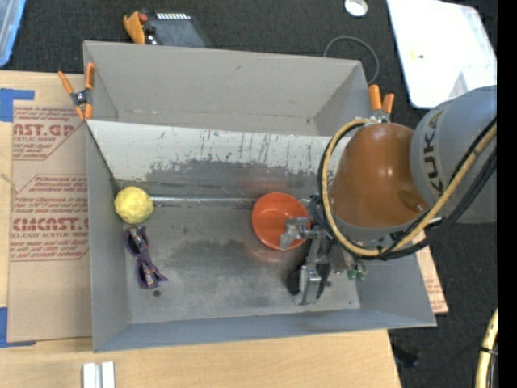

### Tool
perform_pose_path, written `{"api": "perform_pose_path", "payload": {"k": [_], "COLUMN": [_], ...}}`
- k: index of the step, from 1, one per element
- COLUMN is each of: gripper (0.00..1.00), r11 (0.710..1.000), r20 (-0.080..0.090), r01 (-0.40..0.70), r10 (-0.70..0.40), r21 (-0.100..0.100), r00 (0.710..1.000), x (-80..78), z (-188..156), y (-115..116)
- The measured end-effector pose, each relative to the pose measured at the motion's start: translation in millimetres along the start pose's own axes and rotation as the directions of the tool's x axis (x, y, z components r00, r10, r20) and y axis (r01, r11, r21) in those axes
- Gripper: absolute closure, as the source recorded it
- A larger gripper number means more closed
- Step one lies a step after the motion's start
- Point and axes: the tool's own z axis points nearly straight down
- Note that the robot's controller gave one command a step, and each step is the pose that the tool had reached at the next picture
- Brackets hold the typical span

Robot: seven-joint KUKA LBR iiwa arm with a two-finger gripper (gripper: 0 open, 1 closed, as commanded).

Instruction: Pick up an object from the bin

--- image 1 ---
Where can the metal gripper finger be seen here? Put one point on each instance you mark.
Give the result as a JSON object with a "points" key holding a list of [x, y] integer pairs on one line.
{"points": [[294, 233], [309, 287]]}

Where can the orange bowl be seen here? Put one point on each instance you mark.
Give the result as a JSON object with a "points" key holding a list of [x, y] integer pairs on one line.
{"points": [[270, 216]]}

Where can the grey metal bin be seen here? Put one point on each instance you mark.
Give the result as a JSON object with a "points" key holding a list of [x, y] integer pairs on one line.
{"points": [[226, 273]]}

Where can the purple sunglasses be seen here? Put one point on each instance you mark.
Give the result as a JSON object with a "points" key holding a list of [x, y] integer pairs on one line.
{"points": [[142, 257]]}

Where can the yellow ball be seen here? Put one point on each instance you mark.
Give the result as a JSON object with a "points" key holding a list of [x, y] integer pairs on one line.
{"points": [[133, 205]]}

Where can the brown cardboard board red print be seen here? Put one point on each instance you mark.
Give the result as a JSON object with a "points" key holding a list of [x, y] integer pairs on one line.
{"points": [[48, 281]]}

